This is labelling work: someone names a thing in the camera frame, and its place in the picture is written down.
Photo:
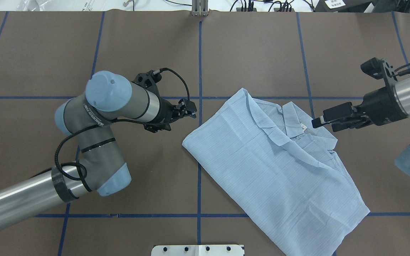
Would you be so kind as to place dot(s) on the clear plastic bag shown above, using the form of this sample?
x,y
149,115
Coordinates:
x,y
55,5

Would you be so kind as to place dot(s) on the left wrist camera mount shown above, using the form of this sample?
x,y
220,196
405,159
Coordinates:
x,y
149,80

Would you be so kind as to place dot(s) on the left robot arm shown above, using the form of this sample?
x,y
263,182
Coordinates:
x,y
89,159

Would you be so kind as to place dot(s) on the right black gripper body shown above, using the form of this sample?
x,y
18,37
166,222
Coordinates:
x,y
378,100

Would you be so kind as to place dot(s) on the white camera mast pedestal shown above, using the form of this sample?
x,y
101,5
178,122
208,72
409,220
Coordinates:
x,y
199,250

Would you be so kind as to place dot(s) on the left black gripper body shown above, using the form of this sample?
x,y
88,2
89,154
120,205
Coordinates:
x,y
165,111

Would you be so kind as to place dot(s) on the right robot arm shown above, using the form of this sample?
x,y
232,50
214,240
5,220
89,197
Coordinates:
x,y
380,154

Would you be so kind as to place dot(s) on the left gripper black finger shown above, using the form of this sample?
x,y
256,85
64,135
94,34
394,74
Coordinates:
x,y
185,108

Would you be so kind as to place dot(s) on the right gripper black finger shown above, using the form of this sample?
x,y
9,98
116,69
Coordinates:
x,y
345,110

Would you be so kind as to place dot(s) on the light blue button shirt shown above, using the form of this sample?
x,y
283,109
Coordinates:
x,y
281,171

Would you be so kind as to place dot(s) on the aluminium frame post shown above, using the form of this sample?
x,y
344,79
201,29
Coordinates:
x,y
199,8

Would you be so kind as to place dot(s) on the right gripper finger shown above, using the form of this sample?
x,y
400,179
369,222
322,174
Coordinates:
x,y
350,123

